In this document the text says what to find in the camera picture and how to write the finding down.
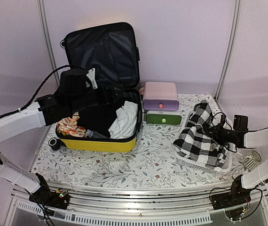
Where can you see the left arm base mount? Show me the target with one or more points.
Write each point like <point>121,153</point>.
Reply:
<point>47,198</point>

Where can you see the black white plaid cloth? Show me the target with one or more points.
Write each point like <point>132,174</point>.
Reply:
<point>203,115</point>

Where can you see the clear plastic bottle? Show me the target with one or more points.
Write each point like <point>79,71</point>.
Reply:
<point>94,134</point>

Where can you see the floral table mat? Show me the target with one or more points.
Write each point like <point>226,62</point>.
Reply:
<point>150,165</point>

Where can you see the white garment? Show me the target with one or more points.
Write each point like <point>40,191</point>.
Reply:
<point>124,125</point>

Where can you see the pink purple drawer box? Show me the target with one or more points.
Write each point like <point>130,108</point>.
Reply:
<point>160,96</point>

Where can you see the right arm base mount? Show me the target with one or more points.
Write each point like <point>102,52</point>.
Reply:
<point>234,196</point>

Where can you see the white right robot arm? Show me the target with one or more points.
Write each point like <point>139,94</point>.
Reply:
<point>255,140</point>

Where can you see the green drawer box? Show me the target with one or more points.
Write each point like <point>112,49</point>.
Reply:
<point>166,118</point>

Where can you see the white plastic basket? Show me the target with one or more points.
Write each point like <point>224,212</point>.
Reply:
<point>196,148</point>

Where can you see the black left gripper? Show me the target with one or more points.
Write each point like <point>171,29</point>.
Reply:
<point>105,98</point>

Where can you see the orange floral cloth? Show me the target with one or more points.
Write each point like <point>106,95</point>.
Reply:
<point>68,127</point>

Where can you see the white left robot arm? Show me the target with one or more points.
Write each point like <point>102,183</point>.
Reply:
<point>15,125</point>

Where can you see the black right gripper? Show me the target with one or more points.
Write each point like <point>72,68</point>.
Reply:
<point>216,135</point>

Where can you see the yellow Pikachu suitcase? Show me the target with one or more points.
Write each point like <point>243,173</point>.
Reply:
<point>112,47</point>

